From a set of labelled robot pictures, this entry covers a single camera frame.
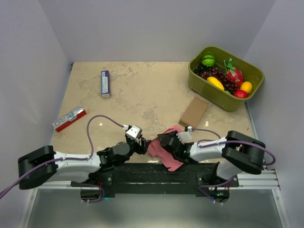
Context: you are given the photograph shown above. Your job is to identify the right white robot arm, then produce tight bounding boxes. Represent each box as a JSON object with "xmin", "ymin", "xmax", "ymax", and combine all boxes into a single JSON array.
[{"xmin": 158, "ymin": 131, "xmax": 266, "ymax": 187}]

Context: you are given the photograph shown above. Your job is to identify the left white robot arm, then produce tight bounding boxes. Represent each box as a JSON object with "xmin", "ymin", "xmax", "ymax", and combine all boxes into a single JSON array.
[{"xmin": 18, "ymin": 136, "xmax": 151, "ymax": 190}]

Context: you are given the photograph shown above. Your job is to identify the brown cardboard box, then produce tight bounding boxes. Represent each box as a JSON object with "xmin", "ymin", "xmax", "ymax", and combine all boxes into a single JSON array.
[{"xmin": 179, "ymin": 97, "xmax": 209, "ymax": 128}]

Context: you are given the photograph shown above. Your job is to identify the pink paper box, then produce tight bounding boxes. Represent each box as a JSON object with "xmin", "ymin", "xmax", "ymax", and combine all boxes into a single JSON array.
[{"xmin": 148, "ymin": 137, "xmax": 183, "ymax": 171}]

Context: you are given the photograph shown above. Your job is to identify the red toy dragon fruit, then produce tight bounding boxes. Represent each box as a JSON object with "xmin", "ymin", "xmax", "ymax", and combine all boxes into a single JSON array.
[{"xmin": 224, "ymin": 58, "xmax": 243, "ymax": 88}]

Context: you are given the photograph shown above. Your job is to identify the red toy apple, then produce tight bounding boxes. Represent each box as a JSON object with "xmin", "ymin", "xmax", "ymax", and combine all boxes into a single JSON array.
[{"xmin": 234, "ymin": 90, "xmax": 248, "ymax": 99}]

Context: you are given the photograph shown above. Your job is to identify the olive green plastic bin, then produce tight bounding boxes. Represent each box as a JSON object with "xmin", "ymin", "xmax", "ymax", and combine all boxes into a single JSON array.
[{"xmin": 188, "ymin": 46, "xmax": 265, "ymax": 112}]

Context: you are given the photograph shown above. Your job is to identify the red white toothpaste box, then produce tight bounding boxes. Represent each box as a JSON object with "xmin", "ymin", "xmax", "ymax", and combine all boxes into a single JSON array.
[{"xmin": 52, "ymin": 105, "xmax": 87, "ymax": 132}]

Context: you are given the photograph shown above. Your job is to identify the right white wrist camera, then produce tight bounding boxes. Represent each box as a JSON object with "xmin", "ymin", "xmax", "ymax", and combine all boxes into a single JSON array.
[{"xmin": 176, "ymin": 126, "xmax": 193, "ymax": 143}]

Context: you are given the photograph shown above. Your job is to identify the green toy watermelon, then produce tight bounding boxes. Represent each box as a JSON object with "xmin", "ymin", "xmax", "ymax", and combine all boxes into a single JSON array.
[{"xmin": 201, "ymin": 54, "xmax": 216, "ymax": 67}]

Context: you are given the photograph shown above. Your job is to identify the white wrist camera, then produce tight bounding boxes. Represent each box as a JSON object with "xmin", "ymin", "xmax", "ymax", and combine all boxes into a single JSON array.
[
  {"xmin": 125, "ymin": 125, "xmax": 143, "ymax": 143},
  {"xmin": 176, "ymin": 126, "xmax": 193, "ymax": 143}
]

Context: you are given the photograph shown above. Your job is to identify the aluminium frame rail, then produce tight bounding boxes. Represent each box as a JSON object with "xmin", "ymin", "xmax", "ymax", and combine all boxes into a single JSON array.
[{"xmin": 29, "ymin": 104, "xmax": 282, "ymax": 198}]

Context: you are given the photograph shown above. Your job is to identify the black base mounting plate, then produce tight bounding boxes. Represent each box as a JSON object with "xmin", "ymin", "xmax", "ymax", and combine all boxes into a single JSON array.
[{"xmin": 71, "ymin": 163, "xmax": 239, "ymax": 200}]

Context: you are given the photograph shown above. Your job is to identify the yellow toy mango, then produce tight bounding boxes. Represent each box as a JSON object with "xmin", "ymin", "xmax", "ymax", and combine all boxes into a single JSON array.
[{"xmin": 207, "ymin": 76, "xmax": 225, "ymax": 91}]

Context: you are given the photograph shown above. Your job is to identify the purple toothpaste box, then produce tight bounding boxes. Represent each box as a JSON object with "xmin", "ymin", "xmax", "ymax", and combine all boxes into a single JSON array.
[{"xmin": 101, "ymin": 70, "xmax": 111, "ymax": 98}]

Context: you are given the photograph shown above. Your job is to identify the dark purple toy grapes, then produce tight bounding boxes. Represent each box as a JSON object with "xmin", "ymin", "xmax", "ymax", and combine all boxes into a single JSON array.
[{"xmin": 194, "ymin": 66, "xmax": 238, "ymax": 95}]

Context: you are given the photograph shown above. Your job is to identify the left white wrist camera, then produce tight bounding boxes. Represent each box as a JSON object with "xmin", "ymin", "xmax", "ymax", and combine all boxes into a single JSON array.
[{"xmin": 125, "ymin": 125, "xmax": 143, "ymax": 143}]

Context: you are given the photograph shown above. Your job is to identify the orange toy lemon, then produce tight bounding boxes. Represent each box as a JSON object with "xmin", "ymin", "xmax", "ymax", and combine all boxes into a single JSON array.
[{"xmin": 240, "ymin": 81, "xmax": 253, "ymax": 94}]

